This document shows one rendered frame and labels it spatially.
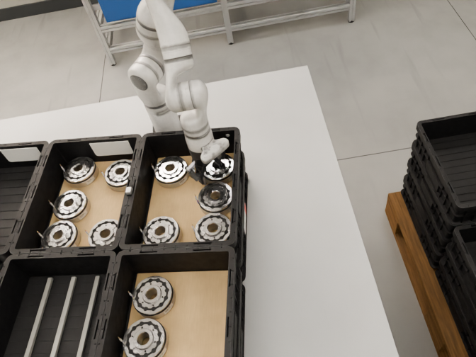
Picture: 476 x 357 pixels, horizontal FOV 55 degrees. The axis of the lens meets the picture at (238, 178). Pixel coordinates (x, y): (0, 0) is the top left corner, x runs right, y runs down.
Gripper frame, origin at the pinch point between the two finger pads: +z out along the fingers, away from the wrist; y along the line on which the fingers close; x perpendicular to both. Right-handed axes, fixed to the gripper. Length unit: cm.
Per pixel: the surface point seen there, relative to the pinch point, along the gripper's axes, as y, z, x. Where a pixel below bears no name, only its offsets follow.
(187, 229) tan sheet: 16.6, 2.2, 7.8
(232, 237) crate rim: 13.1, -7.7, 24.7
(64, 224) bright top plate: 40.0, -0.7, -19.3
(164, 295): 33.6, -0.9, 19.9
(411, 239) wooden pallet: -60, 71, 42
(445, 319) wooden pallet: -39, 71, 69
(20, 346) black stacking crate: 67, 2, 1
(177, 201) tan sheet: 12.3, 2.2, -1.7
